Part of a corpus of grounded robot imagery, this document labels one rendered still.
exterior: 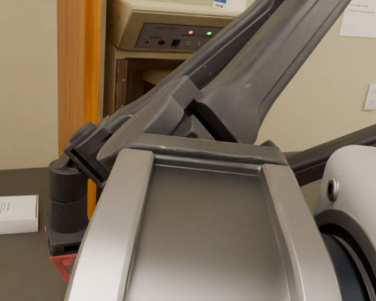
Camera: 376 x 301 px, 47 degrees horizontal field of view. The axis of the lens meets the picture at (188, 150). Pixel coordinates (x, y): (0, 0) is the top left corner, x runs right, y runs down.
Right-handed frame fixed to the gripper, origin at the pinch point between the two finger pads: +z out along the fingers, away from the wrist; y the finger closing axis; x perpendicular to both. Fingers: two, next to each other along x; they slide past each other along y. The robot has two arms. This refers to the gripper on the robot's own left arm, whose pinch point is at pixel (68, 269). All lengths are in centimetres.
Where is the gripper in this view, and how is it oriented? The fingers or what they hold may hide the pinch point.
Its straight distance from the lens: 78.5
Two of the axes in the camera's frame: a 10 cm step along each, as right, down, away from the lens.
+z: -1.1, 9.1, 4.0
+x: -9.3, 0.5, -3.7
